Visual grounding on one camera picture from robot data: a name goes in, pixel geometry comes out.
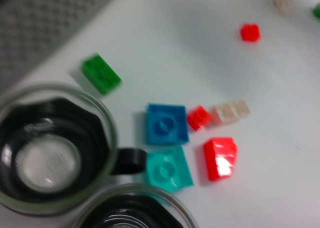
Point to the small red square brick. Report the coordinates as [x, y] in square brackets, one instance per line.
[198, 117]
[250, 32]

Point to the green notched toy brick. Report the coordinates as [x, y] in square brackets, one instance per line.
[317, 11]

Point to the white rectangular studded brick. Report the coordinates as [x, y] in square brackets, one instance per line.
[230, 112]

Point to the green rectangular toy brick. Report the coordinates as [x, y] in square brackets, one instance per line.
[101, 74]

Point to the red sloped toy brick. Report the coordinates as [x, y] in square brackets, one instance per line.
[220, 159]

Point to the grey-green perforated storage bin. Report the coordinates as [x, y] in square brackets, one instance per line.
[45, 25]

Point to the blue square toy brick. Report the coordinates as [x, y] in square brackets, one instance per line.
[166, 124]

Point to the teal square toy brick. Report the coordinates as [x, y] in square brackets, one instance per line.
[167, 169]

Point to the glass teacup black holder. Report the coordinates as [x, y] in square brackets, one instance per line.
[130, 213]
[50, 160]

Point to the white notched toy brick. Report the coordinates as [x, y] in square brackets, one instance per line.
[283, 0]

